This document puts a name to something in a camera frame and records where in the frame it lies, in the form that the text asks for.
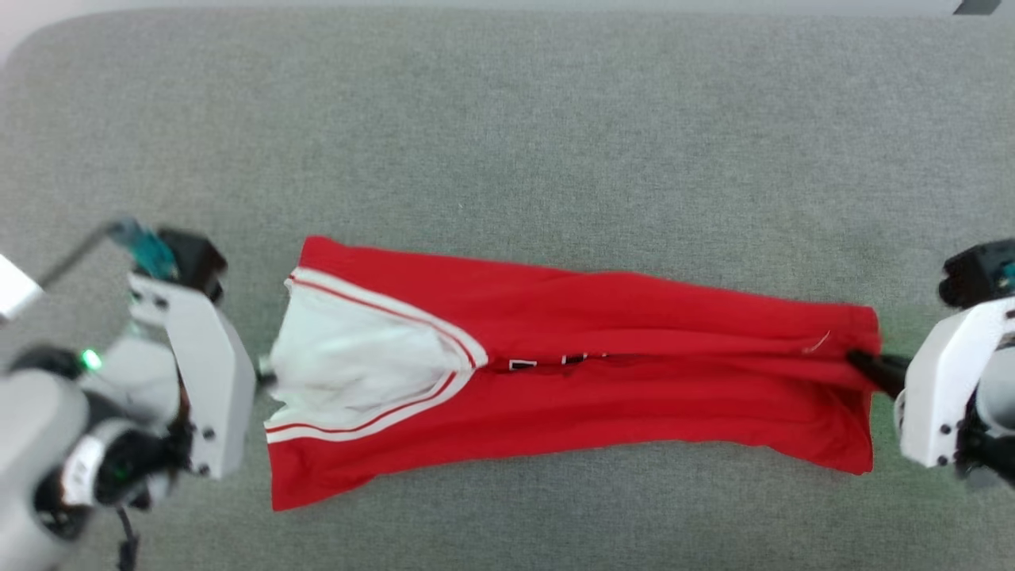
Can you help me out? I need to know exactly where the teal left camera connector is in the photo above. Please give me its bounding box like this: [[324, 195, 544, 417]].
[[107, 218, 179, 280]]

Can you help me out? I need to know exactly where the thin left camera cable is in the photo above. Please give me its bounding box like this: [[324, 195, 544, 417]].
[[36, 222, 120, 290]]

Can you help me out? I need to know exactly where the red and white shirt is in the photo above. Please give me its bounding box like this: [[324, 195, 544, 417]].
[[264, 236, 883, 512]]

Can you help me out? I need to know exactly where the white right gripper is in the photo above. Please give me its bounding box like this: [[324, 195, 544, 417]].
[[845, 297, 1015, 469]]

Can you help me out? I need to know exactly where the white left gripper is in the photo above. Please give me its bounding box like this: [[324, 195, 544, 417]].
[[127, 272, 277, 481]]

